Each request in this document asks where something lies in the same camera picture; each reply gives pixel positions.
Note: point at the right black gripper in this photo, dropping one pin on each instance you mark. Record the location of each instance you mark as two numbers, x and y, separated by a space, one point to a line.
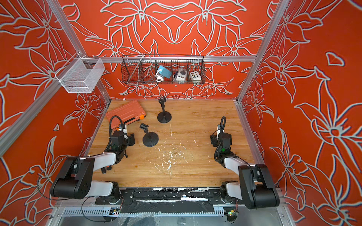
213 140

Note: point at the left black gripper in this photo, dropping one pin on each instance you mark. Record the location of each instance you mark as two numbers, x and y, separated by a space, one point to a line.
131 140

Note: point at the black round stand base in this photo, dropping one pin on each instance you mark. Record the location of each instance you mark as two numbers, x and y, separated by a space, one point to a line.
164 117

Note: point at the black mic clip pole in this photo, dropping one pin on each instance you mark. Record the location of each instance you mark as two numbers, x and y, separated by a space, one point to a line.
162 101
144 127

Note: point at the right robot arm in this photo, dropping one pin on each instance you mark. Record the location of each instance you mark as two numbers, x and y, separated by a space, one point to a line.
255 187

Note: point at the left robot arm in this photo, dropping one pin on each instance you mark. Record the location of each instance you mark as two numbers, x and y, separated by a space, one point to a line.
75 179

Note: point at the orange plastic tool case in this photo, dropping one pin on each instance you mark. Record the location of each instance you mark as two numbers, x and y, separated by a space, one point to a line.
128 113

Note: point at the white button box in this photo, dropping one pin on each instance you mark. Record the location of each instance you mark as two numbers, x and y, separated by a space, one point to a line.
195 77

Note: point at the teal box in basket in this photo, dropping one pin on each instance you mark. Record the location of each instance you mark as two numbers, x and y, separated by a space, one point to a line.
163 72

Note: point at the white device black knobs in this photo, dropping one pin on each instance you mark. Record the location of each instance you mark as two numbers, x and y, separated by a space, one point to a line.
181 75

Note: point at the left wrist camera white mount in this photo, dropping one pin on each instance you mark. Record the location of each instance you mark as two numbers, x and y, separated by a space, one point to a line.
124 130

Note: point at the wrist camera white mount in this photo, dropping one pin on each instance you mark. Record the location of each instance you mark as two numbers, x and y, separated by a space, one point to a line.
219 130
124 130

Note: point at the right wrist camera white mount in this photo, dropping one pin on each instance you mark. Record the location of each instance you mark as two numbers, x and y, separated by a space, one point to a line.
219 130

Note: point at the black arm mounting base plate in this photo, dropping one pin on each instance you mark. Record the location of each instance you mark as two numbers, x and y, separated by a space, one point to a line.
172 200

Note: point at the black wire wall basket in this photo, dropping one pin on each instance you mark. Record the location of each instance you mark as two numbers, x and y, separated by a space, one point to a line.
153 69

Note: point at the clear plastic wall bin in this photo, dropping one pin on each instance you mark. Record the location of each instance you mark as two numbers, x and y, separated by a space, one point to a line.
80 76

